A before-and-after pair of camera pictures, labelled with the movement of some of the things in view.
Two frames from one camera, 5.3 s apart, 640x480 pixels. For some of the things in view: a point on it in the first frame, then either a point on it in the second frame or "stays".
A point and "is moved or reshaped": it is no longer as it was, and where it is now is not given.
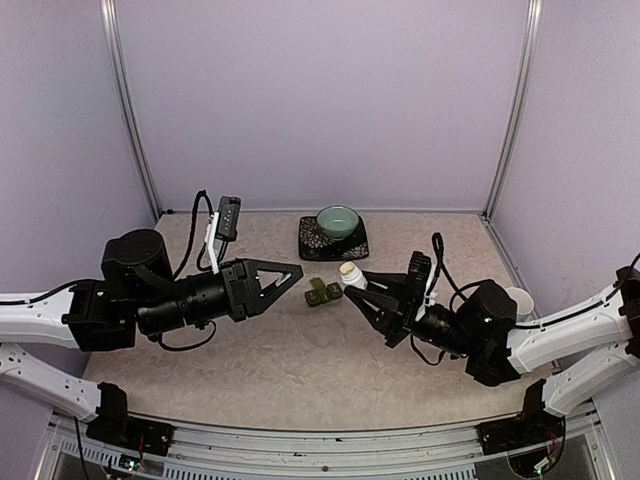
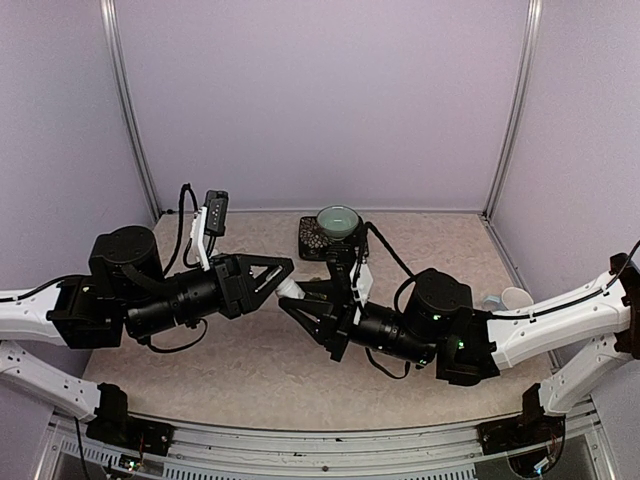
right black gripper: x=393 y=321 → x=335 y=319
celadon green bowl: x=338 y=222 stays
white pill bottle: x=352 y=275 is moved or reshaped
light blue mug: x=523 y=301 stays
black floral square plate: x=315 y=245 stays
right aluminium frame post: x=532 y=27 stays
